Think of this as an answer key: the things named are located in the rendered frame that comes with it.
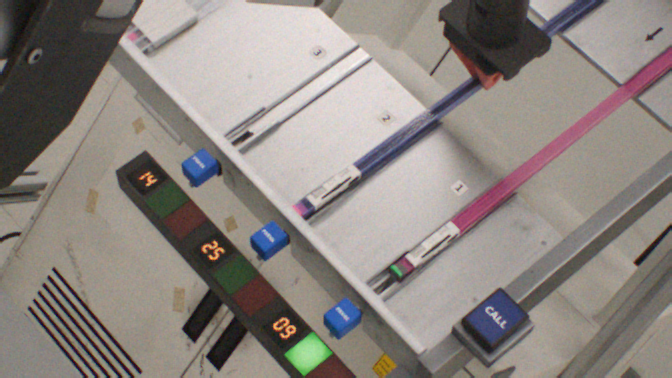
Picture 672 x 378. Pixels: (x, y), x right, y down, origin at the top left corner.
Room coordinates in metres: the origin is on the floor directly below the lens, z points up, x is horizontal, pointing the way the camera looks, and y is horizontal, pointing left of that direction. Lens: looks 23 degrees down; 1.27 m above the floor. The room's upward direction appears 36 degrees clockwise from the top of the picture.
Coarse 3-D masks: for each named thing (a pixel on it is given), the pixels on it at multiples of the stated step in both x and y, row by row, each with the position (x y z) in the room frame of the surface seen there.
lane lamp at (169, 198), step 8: (168, 184) 1.18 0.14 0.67; (160, 192) 1.18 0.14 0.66; (168, 192) 1.18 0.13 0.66; (176, 192) 1.18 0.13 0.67; (152, 200) 1.17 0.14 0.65; (160, 200) 1.17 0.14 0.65; (168, 200) 1.17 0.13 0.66; (176, 200) 1.17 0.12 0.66; (184, 200) 1.17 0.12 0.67; (152, 208) 1.16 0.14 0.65; (160, 208) 1.16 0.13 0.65; (168, 208) 1.16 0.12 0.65; (176, 208) 1.17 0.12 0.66; (160, 216) 1.16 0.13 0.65
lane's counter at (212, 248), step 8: (216, 232) 1.16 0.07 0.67; (208, 240) 1.15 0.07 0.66; (216, 240) 1.15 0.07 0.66; (224, 240) 1.15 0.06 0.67; (192, 248) 1.14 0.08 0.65; (200, 248) 1.14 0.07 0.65; (208, 248) 1.14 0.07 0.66; (216, 248) 1.14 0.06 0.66; (224, 248) 1.15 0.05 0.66; (232, 248) 1.15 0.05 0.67; (200, 256) 1.13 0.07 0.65; (208, 256) 1.13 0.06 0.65; (216, 256) 1.14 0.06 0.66; (224, 256) 1.14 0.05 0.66; (208, 264) 1.13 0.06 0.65; (216, 264) 1.13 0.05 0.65
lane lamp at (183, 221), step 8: (184, 208) 1.17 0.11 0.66; (192, 208) 1.17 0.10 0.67; (168, 216) 1.16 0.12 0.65; (176, 216) 1.16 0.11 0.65; (184, 216) 1.16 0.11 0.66; (192, 216) 1.16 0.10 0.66; (200, 216) 1.17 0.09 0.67; (168, 224) 1.15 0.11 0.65; (176, 224) 1.15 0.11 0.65; (184, 224) 1.15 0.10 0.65; (192, 224) 1.16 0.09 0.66; (200, 224) 1.16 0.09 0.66; (176, 232) 1.15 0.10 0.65; (184, 232) 1.15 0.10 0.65
